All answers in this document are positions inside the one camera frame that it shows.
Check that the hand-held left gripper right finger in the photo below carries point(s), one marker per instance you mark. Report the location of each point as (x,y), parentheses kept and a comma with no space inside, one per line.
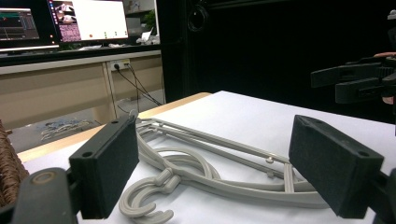
(333,168)

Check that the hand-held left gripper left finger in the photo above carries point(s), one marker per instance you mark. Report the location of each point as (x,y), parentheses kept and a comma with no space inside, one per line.
(106,161)

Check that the brown wicker basket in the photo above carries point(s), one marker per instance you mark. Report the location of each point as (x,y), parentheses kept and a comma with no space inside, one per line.
(11,174)

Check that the black curtain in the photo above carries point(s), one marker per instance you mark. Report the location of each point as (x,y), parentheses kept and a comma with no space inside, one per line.
(264,46)

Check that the beige desk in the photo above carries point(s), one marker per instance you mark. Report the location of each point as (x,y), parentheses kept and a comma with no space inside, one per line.
(56,90)

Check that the white table mat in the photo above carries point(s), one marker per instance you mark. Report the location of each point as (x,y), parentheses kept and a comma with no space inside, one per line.
(249,118)

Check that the white power outlet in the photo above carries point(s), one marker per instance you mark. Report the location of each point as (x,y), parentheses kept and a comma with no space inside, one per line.
(120,63)

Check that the monitor with white screen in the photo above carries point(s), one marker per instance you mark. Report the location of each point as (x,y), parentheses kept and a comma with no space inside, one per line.
(99,18)

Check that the green plant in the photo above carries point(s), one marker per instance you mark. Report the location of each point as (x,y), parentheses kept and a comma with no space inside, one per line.
(151,18)

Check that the monitor with dark screen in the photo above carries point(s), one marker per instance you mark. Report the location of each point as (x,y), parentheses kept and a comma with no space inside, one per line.
(18,28)

